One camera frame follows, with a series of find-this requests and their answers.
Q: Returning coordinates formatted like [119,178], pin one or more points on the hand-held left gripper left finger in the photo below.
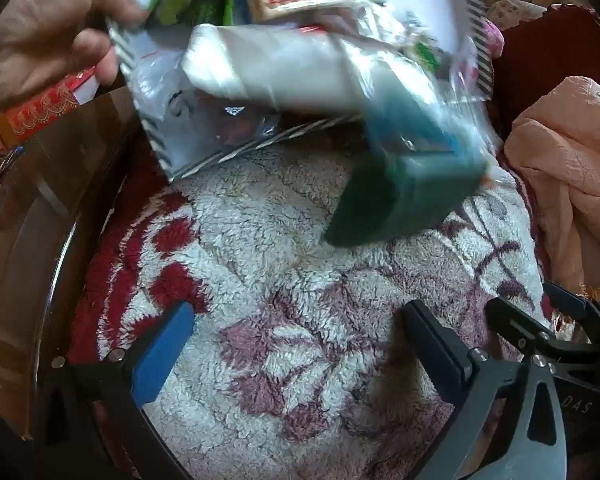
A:
[160,355]

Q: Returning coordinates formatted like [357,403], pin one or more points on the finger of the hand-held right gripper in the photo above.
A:
[520,327]
[580,307]

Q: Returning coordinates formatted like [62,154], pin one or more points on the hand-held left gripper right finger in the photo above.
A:
[437,355]

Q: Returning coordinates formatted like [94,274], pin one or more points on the striped white paper tray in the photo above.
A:
[195,145]

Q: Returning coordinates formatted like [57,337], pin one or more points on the long white snack packet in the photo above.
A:
[260,65]

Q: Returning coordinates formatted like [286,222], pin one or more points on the person's left hand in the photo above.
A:
[40,30]

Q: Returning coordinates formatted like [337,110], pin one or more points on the peach quilt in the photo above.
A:
[570,160]

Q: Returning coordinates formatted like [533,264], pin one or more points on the dark green block packet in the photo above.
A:
[410,200]

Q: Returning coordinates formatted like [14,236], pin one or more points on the white red floral fleece blanket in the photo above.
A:
[280,240]

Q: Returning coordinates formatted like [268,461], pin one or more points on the brown wooden table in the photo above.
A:
[55,210]

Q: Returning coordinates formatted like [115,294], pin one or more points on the dark red sofa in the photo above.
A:
[550,50]

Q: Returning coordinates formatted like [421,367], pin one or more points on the red patterned gift box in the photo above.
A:
[40,110]

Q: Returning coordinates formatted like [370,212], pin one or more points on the pink printed cushion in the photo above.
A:
[492,40]

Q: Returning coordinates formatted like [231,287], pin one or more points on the clear plastic snack packet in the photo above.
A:
[405,35]

